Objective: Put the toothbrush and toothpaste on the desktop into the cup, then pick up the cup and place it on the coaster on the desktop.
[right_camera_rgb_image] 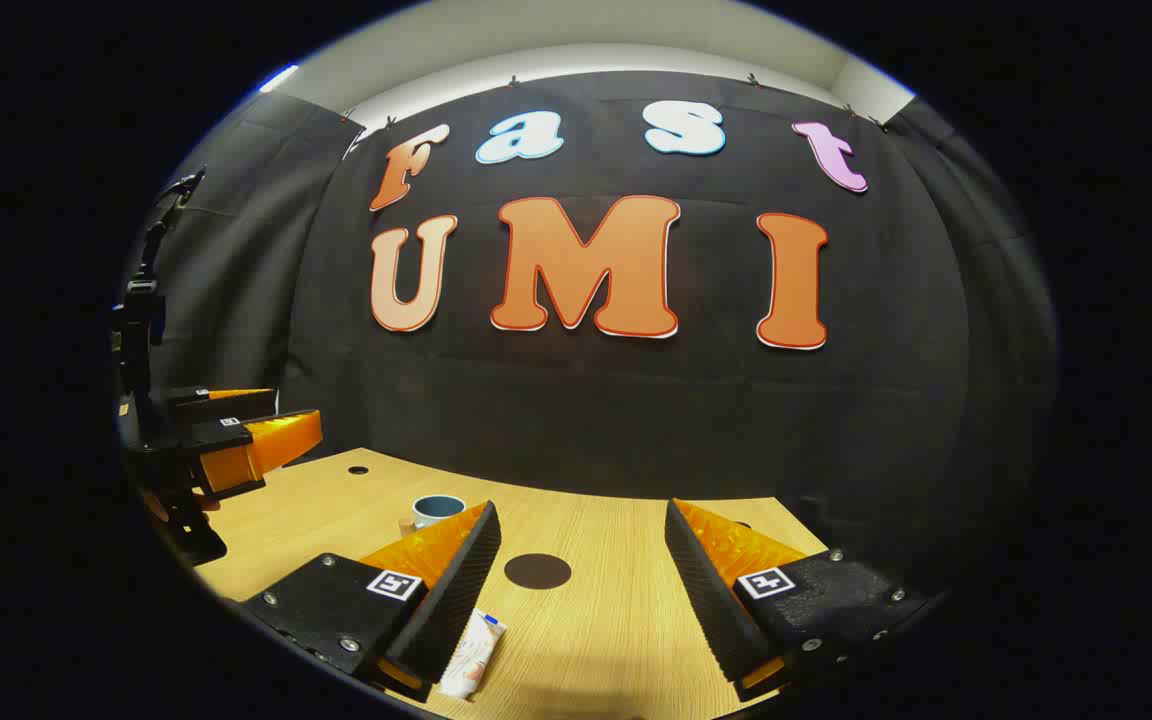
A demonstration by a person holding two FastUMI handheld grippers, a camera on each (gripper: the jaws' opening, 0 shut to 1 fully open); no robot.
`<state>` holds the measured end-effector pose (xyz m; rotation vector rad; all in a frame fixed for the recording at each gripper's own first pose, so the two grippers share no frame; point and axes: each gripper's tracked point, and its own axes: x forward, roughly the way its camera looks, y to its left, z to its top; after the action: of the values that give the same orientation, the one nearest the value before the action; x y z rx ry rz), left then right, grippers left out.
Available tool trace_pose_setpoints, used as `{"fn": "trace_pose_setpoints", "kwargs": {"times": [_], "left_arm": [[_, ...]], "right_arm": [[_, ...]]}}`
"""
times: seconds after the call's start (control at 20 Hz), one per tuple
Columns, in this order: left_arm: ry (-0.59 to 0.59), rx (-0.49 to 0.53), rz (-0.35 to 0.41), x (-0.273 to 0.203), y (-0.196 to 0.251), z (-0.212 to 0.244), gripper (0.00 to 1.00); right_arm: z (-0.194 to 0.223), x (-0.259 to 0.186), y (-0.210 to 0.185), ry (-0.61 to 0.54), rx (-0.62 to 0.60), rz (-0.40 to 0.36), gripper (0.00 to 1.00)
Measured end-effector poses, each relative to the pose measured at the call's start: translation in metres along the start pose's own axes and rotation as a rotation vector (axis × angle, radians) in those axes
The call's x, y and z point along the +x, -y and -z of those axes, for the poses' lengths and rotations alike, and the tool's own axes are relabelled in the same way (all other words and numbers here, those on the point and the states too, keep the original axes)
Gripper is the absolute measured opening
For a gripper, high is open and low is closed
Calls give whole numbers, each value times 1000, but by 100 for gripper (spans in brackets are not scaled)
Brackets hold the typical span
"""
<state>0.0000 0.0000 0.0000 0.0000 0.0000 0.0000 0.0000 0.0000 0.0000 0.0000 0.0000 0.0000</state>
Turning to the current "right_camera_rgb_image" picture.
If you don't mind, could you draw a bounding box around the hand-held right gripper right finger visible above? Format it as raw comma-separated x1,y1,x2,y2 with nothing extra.
664,498,927,701

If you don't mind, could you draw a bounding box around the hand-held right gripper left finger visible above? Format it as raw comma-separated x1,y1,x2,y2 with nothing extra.
241,500,502,701

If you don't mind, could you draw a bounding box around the white toothpaste tube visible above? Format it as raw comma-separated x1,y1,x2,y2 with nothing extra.
436,608,508,701

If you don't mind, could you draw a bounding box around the blue-grey cup with wooden handle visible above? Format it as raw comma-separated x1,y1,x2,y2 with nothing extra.
398,494,467,538

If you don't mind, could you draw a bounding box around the dark brown round coaster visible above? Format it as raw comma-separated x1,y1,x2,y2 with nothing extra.
504,553,573,591

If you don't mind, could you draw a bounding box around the light wooden desktop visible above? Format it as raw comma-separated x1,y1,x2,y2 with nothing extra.
141,447,832,720

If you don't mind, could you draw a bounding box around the black backdrop cloth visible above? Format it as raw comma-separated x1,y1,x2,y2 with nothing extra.
121,70,1059,561

